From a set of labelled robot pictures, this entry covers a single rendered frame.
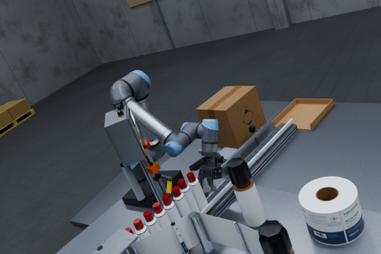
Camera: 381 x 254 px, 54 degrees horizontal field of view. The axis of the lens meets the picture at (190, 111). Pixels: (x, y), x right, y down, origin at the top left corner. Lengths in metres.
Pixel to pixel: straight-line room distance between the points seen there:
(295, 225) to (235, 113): 0.81
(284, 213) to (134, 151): 0.66
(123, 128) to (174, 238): 0.47
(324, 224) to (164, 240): 0.59
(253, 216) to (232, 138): 0.71
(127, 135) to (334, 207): 0.79
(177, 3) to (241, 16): 1.66
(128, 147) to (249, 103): 0.97
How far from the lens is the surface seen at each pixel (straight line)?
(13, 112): 9.03
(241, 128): 2.18
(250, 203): 1.53
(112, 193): 2.39
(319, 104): 2.49
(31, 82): 10.42
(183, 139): 1.70
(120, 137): 1.47
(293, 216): 1.61
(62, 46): 11.07
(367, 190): 1.75
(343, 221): 1.41
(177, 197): 1.64
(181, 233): 1.53
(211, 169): 1.69
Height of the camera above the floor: 1.93
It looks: 21 degrees down
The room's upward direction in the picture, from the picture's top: 22 degrees counter-clockwise
